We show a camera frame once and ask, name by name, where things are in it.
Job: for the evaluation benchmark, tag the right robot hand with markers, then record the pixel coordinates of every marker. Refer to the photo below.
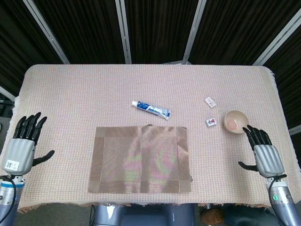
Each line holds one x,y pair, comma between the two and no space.
269,161

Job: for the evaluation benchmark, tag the black equipment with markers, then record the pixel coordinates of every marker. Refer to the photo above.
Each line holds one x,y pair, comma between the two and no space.
5,108

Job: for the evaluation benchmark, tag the mahjong tile red flower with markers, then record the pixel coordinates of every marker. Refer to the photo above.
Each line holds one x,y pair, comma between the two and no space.
211,122

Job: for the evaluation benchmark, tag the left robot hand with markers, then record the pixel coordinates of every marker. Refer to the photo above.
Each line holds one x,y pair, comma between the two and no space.
20,155

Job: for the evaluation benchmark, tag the blue white toothpaste tube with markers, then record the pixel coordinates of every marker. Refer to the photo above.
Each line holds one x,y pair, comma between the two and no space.
152,110

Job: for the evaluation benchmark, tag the correction tape dispenser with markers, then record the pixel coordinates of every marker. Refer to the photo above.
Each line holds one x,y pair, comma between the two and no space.
148,126

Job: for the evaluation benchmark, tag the pink bowl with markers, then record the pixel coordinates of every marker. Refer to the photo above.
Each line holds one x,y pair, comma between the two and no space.
235,121

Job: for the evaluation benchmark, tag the pink woven tablecloth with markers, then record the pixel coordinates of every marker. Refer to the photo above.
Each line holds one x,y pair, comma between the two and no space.
70,94

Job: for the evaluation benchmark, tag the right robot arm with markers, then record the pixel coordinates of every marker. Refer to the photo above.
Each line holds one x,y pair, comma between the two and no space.
282,202

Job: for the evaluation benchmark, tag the brown shoe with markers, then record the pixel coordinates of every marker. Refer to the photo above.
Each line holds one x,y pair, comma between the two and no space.
211,216

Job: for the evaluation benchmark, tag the dark pleated partition panel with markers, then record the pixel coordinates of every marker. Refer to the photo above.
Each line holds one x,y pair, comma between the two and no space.
14,47
160,28
82,28
235,28
289,82

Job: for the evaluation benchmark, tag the brown woven placemat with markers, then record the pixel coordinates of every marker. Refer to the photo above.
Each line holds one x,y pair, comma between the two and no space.
141,162

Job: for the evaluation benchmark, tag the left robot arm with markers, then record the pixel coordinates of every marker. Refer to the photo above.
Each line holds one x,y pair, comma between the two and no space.
7,204

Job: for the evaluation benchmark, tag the white partition frame post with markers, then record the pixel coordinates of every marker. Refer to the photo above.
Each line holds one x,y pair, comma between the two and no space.
296,130
124,33
47,33
277,42
7,93
194,33

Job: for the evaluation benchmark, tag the green pencil sharpener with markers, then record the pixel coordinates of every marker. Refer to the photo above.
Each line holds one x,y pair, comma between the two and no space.
191,179

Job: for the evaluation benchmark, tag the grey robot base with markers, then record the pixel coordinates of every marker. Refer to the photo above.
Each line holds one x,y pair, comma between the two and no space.
141,216

